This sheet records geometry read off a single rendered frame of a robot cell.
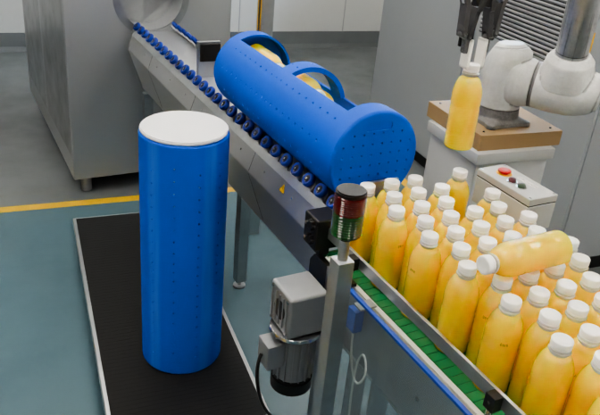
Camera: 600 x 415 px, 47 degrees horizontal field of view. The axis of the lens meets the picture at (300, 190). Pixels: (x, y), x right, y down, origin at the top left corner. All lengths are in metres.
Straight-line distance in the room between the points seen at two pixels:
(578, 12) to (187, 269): 1.44
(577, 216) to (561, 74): 1.44
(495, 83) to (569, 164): 1.24
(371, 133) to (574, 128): 1.79
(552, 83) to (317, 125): 0.82
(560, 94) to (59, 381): 2.04
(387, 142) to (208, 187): 0.59
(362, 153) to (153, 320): 0.99
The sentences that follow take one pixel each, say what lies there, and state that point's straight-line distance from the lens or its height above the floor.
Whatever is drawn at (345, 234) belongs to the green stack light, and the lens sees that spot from 1.35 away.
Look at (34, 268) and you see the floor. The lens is 3.44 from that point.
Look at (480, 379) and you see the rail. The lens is 1.40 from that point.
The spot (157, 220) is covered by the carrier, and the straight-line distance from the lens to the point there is 2.21.
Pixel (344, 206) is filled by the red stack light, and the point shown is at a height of 1.24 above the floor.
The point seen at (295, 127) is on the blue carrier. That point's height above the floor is 1.12.
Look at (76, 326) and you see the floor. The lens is 3.04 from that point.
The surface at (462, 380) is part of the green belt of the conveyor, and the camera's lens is 1.49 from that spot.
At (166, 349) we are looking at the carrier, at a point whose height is 0.26.
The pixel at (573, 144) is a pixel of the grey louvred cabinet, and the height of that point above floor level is 0.70.
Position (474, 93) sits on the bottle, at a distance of 1.71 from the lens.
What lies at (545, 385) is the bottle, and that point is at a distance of 1.34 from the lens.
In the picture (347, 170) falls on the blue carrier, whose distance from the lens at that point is 1.88.
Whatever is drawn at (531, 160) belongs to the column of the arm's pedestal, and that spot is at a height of 0.96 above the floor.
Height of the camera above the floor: 1.84
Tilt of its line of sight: 26 degrees down
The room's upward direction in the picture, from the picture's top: 5 degrees clockwise
